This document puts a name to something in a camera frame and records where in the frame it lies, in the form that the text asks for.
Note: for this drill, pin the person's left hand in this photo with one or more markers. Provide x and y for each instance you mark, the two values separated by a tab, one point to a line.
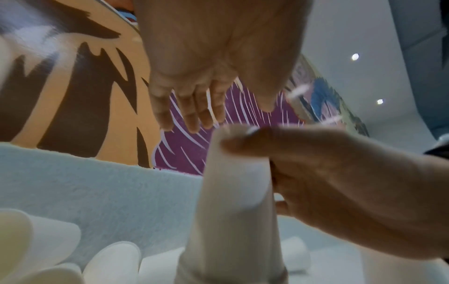
217	41

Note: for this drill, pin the person's right hand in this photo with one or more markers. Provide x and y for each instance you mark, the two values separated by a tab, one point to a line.
350	194

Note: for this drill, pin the nested stack of paper cups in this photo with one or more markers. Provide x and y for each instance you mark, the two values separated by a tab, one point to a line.
235	222

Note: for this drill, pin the pile of paper cups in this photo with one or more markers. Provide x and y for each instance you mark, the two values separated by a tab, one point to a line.
45	244

